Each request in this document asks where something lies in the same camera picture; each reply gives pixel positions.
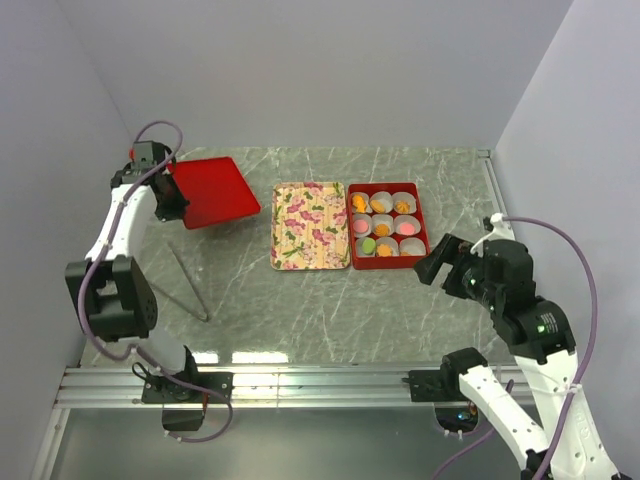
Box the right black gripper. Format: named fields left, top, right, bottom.
left=411, top=230, right=500, bottom=307

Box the pink macaron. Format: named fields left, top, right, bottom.
left=353, top=219, right=370, bottom=237
left=398, top=222, right=415, bottom=236

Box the red box lid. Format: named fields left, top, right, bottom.
left=169, top=156, right=261, bottom=230

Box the orange swirl cookie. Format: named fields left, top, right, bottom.
left=395, top=201, right=411, bottom=214

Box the green macaron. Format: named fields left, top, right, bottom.
left=362, top=238, right=376, bottom=255

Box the round yellow biscuit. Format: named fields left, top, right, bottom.
left=370, top=200, right=386, bottom=213

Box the orange fish cookie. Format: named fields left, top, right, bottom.
left=351, top=195, right=367, bottom=214

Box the orange flower cookie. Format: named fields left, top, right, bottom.
left=374, top=224, right=390, bottom=237

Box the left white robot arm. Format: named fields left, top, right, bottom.
left=65, top=141, right=201, bottom=402

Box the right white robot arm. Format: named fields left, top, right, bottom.
left=414, top=234, right=624, bottom=479

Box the white paper cup bottom middle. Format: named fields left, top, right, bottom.
left=376, top=237, right=399, bottom=257

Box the white paper cup middle right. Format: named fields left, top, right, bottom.
left=394, top=215, right=421, bottom=237

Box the red cookie box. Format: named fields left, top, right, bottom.
left=347, top=182, right=430, bottom=270

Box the white paper cup centre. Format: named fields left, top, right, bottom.
left=372, top=214, right=395, bottom=237

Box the white paper cup top right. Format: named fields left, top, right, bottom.
left=392, top=192, right=417, bottom=215

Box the white paper cup bottom left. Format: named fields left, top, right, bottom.
left=355, top=237, right=376, bottom=258

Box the white paper cup top middle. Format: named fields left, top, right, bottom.
left=369, top=191, right=393, bottom=214

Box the white paper cup middle left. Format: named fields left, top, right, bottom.
left=352, top=214, right=372, bottom=238

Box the white paper cup top left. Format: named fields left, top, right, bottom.
left=350, top=192, right=372, bottom=214

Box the floral tray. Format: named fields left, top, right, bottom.
left=270, top=182, right=350, bottom=271

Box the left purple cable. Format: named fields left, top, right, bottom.
left=77, top=120, right=234, bottom=444

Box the purple cable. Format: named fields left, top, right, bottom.
left=432, top=215, right=599, bottom=480
left=77, top=120, right=234, bottom=444

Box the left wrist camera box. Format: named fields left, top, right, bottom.
left=131, top=141, right=166, bottom=170

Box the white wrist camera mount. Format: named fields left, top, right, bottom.
left=470, top=213, right=515, bottom=254

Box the aluminium rail right side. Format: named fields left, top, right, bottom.
left=476, top=149, right=507, bottom=215

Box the aluminium rail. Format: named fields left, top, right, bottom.
left=476, top=149, right=507, bottom=215
left=54, top=364, right=438, bottom=410

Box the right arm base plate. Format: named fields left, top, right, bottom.
left=403, top=370, right=452, bottom=403

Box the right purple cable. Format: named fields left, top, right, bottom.
left=432, top=215, right=599, bottom=480

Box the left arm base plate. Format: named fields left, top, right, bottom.
left=141, top=372, right=233, bottom=404

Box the aluminium rail front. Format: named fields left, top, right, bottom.
left=54, top=364, right=438, bottom=410

